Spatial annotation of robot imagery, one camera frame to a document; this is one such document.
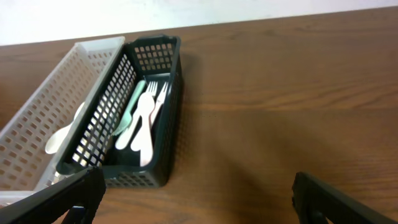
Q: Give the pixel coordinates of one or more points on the white plastic fork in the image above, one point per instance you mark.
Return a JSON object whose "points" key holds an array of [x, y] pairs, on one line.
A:
{"points": [[159, 101], [126, 135]]}

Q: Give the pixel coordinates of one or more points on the clear plastic basket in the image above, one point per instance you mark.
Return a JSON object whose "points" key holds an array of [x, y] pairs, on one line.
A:
{"points": [[25, 166]]}

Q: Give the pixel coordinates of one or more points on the white plastic spoon large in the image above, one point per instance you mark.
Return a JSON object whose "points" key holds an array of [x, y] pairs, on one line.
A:
{"points": [[55, 141]]}

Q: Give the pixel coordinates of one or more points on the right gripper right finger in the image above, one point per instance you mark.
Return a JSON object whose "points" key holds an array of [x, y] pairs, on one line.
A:
{"points": [[317, 202]]}

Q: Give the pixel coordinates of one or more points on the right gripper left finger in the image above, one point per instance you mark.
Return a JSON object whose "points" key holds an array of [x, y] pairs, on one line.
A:
{"points": [[77, 198]]}

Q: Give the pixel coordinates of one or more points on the dark green plastic basket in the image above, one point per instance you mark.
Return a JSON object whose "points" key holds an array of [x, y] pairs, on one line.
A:
{"points": [[90, 141]]}

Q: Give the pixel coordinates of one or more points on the mint green plastic fork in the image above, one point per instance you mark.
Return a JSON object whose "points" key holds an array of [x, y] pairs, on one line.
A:
{"points": [[127, 117]]}

